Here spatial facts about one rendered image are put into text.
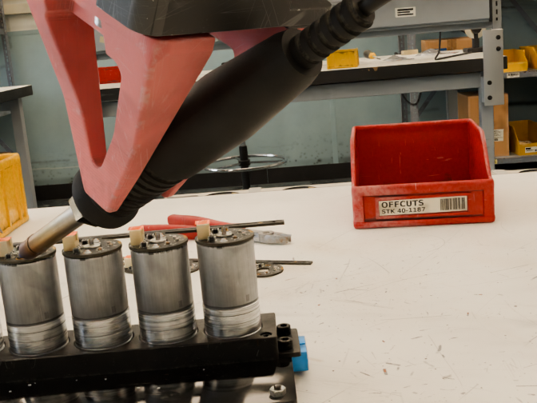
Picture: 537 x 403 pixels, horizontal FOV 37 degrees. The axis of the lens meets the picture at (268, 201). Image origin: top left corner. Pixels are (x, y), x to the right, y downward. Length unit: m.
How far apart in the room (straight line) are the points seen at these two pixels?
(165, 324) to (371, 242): 0.23
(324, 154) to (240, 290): 4.40
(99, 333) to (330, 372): 0.10
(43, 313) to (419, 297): 0.20
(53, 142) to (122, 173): 4.69
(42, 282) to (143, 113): 0.15
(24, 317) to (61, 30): 0.14
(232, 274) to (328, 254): 0.20
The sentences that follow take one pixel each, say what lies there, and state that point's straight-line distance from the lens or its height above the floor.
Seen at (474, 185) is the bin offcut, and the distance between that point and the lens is 0.57.
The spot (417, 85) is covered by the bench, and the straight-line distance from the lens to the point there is 2.64.
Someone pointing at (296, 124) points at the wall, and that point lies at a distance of 4.69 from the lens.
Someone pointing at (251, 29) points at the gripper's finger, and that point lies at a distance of 0.24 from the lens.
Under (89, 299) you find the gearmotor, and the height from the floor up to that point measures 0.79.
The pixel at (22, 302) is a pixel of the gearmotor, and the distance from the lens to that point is 0.35.
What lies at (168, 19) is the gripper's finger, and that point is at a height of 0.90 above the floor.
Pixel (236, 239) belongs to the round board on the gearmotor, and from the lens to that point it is 0.33.
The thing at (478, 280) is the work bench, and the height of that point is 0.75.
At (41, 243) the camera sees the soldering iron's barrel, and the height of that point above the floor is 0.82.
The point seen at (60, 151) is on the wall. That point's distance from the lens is 4.92.
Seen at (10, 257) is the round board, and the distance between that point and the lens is 0.35.
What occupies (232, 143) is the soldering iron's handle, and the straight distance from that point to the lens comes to 0.22.
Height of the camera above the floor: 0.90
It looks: 12 degrees down
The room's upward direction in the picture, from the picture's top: 5 degrees counter-clockwise
